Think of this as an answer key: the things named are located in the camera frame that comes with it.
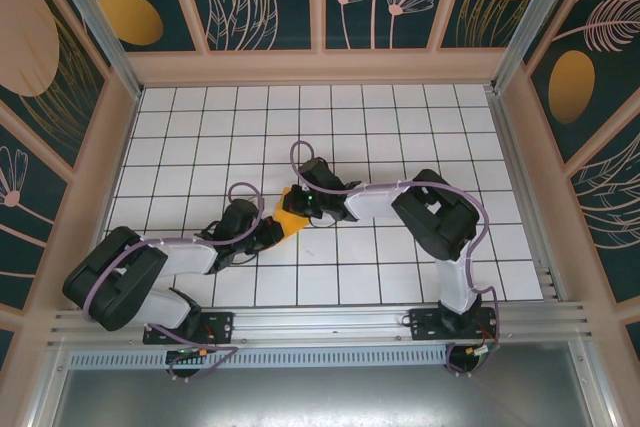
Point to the orange square paper sheet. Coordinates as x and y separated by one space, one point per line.
292 224

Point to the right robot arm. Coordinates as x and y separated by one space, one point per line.
440 222

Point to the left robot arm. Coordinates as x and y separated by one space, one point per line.
115 282

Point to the small power connector board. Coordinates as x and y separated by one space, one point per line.
190 353
480 351

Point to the grey metal panel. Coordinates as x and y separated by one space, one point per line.
320 397

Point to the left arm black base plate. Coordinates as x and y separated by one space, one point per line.
220 324

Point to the aluminium mounting rail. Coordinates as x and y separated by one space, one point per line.
320 322

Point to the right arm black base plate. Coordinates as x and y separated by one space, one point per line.
425 324

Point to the aluminium side rail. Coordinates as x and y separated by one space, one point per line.
520 197

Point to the aluminium frame post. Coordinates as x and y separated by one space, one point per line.
525 22
100 32

